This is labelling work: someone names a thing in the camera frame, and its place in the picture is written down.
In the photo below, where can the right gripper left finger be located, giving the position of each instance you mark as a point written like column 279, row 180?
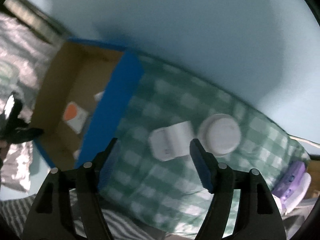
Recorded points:
column 82, row 192

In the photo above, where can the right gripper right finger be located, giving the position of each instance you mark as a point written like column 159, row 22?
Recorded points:
column 258, row 216

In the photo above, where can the white orange power bank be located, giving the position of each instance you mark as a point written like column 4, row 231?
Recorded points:
column 75, row 117

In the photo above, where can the blue-edged cardboard box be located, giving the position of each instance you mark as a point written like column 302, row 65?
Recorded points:
column 80, row 69

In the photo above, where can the striped towel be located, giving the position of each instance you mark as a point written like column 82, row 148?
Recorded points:
column 15, row 213

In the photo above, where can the purple tissue pack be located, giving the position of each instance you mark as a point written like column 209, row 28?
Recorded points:
column 289, row 181

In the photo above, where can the green checkered cloth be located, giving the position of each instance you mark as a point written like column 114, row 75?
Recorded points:
column 168, row 195

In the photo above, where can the round white dish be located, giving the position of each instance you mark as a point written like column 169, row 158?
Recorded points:
column 219, row 134

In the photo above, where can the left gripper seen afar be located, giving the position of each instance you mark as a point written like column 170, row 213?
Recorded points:
column 15, row 130

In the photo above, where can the white charger with prongs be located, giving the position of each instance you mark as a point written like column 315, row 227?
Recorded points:
column 171, row 142

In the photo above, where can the silver foil sheet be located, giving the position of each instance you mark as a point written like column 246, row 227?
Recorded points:
column 25, row 59

